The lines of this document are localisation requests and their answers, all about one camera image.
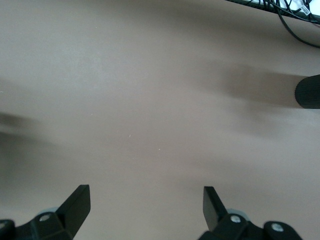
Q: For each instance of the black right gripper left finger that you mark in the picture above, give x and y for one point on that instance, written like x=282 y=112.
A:
x=70 y=212

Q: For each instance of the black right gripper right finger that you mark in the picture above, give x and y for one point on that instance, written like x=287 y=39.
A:
x=215 y=212

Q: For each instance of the black ribbed cylinder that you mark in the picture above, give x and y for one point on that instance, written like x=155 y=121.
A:
x=308 y=91

